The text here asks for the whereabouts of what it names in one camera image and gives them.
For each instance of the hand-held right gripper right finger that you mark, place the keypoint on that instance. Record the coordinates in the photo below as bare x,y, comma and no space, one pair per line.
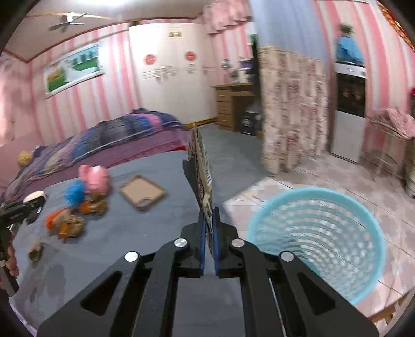
216,249

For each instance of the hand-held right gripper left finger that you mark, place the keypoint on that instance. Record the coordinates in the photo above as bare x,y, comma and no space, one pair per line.
203,249

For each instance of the black box with white label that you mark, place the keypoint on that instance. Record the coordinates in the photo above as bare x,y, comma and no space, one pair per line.
35,199

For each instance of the printed cardboard piece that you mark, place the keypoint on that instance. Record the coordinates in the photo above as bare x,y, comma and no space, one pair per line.
201,168

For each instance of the light blue plastic basket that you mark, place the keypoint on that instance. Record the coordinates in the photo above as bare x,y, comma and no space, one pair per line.
319,236

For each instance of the person's left hand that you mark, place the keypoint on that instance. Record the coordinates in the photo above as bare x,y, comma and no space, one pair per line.
12,262

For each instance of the small brown toy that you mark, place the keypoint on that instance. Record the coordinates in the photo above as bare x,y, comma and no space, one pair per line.
36,251

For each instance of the yellow plush toy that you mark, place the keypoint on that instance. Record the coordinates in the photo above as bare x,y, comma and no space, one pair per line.
24,158

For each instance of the orange brown plush toy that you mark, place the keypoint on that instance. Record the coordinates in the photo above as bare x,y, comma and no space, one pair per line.
73,226

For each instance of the crumpled blue plastic bag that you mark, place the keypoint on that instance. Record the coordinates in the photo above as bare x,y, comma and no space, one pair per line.
75,194

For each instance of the grey blue tablecloth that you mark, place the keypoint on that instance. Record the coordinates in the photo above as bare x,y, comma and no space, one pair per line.
129,233

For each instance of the beige phone case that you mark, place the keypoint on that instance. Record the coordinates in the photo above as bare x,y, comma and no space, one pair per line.
142,192

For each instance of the pink piggy bank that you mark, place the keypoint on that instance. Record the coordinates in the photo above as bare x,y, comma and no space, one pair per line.
95,178

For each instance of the plaid blanket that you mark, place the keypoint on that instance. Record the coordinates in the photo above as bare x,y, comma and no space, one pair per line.
113,136

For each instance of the black bag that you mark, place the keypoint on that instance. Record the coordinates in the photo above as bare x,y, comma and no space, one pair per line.
250,123

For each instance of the wooden desk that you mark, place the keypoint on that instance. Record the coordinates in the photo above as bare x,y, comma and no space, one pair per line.
230,103

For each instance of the floral curtain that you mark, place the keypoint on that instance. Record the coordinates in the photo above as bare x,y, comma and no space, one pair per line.
293,110

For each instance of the white wardrobe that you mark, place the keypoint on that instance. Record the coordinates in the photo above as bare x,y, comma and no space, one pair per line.
171,74

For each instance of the desk lamp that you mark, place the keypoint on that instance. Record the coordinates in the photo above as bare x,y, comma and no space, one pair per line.
226,64

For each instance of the dark hanging cloth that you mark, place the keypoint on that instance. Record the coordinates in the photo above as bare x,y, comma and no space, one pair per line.
255,64

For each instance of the white black standing appliance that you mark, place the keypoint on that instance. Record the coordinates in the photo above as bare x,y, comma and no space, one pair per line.
350,107

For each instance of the ceiling fan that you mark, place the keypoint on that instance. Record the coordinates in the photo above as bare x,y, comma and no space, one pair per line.
68,21

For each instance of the rack with pink cloth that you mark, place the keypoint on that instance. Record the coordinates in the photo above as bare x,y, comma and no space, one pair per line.
394,121

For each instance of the pink curtain valance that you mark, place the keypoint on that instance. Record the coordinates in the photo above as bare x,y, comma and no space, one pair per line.
227,16

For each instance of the blue cloth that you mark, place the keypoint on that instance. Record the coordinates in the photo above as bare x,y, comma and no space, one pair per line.
349,50

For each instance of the small green plant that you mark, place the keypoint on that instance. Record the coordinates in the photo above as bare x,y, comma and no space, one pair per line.
346,29

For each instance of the landscape wall poster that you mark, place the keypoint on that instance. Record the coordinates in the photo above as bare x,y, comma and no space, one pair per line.
74,69

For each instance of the red gold wall hanging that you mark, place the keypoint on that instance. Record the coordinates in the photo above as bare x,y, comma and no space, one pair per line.
397,22

